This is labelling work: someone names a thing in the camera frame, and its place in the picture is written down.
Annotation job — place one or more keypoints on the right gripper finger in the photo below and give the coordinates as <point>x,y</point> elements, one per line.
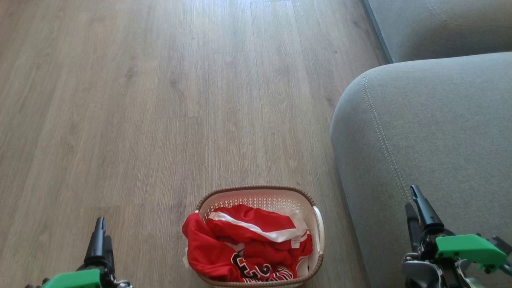
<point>414,232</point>
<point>428,218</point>

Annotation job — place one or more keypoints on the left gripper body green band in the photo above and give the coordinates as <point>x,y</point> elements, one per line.
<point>76,280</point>

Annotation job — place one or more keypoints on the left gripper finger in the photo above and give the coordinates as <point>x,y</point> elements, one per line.
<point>110,256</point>
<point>96,246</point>

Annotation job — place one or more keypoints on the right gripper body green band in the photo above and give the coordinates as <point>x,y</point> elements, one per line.
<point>468,248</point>

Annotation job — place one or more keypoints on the red basketball jersey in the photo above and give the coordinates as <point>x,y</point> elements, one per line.
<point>208,248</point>

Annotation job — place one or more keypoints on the grey fabric sofa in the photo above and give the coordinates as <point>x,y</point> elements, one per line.
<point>440,132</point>

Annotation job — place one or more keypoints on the white laundry basket brown rim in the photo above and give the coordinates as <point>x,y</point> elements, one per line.
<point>260,198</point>

